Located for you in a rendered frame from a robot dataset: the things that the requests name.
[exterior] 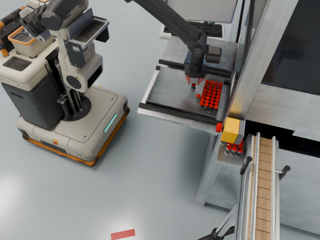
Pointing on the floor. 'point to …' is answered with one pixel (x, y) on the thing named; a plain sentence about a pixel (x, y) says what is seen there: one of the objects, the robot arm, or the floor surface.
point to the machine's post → (251, 77)
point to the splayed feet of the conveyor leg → (216, 237)
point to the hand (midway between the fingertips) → (193, 83)
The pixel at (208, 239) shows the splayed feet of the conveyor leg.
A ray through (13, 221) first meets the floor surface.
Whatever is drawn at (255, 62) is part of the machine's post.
